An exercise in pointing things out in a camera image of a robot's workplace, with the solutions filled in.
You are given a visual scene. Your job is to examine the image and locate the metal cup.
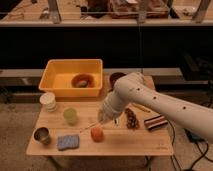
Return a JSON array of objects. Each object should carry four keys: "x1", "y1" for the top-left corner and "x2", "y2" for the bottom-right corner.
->
[{"x1": 34, "y1": 127, "x2": 51, "y2": 145}]

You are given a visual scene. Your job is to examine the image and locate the wooden folding table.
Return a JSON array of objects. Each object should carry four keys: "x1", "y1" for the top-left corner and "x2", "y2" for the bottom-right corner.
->
[{"x1": 26, "y1": 76, "x2": 173, "y2": 156}]

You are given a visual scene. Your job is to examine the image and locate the orange fruit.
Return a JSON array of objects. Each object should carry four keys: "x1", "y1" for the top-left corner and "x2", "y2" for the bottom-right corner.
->
[{"x1": 91, "y1": 127, "x2": 104, "y2": 142}]

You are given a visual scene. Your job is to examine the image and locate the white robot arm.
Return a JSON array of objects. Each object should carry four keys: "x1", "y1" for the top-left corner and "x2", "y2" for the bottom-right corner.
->
[{"x1": 98, "y1": 72, "x2": 213, "y2": 143}]

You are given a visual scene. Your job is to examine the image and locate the dark red bowl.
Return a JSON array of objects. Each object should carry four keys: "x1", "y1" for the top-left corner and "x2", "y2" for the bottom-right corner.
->
[{"x1": 109, "y1": 72, "x2": 125, "y2": 87}]

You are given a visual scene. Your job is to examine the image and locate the brown grape bunch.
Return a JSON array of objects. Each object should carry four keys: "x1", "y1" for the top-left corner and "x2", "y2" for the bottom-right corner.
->
[{"x1": 124, "y1": 108, "x2": 139, "y2": 129}]

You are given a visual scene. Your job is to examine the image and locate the silver metal fork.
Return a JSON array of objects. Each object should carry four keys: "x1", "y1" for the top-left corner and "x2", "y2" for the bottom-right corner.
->
[{"x1": 79, "y1": 122, "x2": 100, "y2": 133}]

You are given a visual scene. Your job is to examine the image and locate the blue sponge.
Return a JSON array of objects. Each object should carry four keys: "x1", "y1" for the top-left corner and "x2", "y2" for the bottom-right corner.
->
[{"x1": 57, "y1": 135, "x2": 80, "y2": 151}]

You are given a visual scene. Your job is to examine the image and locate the yellow plastic tub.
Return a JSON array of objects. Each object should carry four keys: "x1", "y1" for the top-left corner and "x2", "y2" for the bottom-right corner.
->
[{"x1": 39, "y1": 59, "x2": 103, "y2": 97}]

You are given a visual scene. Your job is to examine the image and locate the yellow banana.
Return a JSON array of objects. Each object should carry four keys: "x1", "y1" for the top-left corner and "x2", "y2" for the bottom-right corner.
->
[{"x1": 132, "y1": 103, "x2": 150, "y2": 113}]

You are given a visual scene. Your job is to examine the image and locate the white stacked cups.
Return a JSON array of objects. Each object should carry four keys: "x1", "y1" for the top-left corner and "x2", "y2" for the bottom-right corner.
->
[{"x1": 39, "y1": 92, "x2": 56, "y2": 111}]

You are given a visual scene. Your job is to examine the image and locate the green plastic cup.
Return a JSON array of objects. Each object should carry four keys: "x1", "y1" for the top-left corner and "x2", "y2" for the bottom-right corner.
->
[{"x1": 63, "y1": 108, "x2": 78, "y2": 125}]

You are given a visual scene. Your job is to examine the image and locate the striped block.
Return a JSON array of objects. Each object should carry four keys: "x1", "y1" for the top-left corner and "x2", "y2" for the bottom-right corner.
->
[{"x1": 144, "y1": 115, "x2": 168, "y2": 131}]

